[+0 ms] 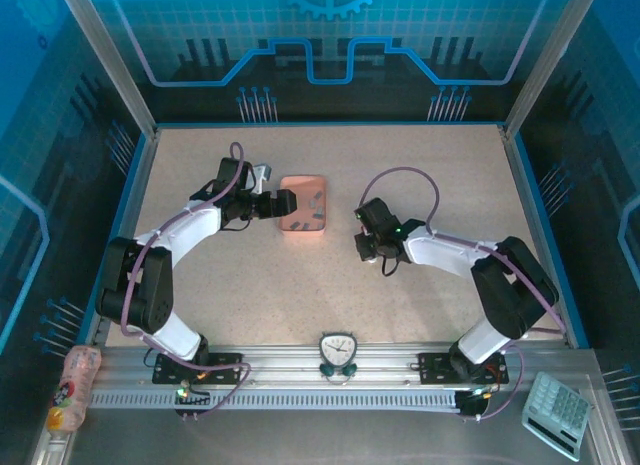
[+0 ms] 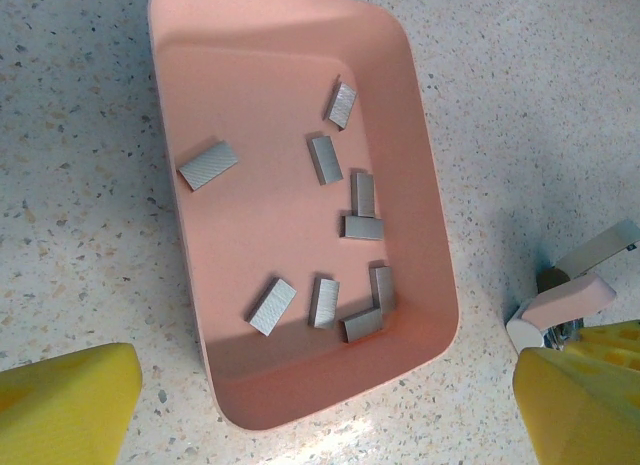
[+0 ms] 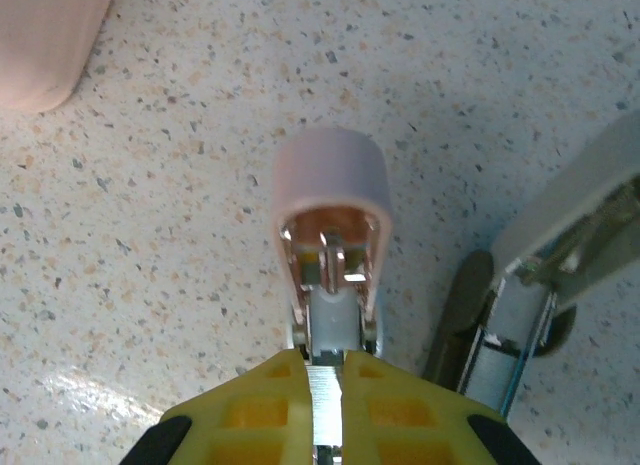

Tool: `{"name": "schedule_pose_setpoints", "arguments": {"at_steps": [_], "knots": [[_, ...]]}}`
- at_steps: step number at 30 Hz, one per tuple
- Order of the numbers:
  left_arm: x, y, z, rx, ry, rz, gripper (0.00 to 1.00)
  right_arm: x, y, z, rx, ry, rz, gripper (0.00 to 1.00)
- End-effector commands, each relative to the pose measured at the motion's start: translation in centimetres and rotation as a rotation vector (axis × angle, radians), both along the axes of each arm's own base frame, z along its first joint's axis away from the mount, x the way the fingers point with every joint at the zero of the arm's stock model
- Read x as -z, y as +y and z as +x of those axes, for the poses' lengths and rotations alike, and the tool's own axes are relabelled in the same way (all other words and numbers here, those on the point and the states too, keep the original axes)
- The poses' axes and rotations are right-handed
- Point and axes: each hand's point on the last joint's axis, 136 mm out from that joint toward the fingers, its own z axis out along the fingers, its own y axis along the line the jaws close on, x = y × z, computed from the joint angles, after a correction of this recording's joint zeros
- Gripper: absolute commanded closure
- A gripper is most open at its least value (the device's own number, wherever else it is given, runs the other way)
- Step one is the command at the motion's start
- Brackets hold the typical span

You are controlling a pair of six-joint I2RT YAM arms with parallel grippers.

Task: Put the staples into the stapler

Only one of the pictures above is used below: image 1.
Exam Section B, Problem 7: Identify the pink plastic tray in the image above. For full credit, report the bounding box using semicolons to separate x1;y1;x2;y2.
273;174;331;235

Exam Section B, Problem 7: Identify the small green alarm clock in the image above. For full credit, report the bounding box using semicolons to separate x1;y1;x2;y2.
318;331;359;385

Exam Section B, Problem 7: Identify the pale green calculator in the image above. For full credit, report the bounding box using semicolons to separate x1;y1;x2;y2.
521;371;593;462

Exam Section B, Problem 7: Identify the pink plastic drink bottle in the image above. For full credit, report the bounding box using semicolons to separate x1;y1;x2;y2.
45;345;103;434

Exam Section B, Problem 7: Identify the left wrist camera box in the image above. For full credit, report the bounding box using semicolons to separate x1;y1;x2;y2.
248;162;275;194

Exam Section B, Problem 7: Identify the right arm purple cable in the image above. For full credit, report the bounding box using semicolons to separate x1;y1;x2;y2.
360;165;569;422

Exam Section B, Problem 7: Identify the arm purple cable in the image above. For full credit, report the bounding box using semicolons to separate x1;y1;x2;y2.
360;165;569;422
118;141;251;420

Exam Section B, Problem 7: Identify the aluminium table side rail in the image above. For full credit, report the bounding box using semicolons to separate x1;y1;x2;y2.
501;126;579;347
91;127;162;346

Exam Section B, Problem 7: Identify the aluminium frame post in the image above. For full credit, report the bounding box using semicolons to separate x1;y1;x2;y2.
55;0;162;139
501;0;604;139

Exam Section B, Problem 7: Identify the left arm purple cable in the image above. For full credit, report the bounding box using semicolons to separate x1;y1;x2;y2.
118;141;251;420

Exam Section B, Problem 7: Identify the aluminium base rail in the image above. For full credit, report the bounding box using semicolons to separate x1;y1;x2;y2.
92;340;599;392

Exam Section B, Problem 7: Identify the grey slotted cable duct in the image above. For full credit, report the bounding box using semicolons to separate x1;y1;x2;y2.
88;388;464;412

